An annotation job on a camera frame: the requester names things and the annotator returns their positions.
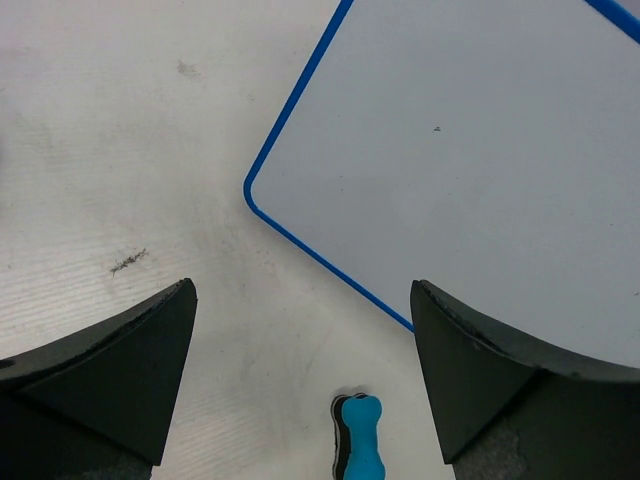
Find blue bone shaped eraser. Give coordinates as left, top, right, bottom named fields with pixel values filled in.
left=331, top=393, right=386, bottom=480

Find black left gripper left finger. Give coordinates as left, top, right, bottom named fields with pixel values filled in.
left=1, top=278, right=198, bottom=479

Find blue framed small whiteboard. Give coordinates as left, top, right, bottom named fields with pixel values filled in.
left=243, top=0, right=639, bottom=367

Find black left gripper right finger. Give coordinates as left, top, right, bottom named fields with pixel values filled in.
left=410, top=280, right=639, bottom=479

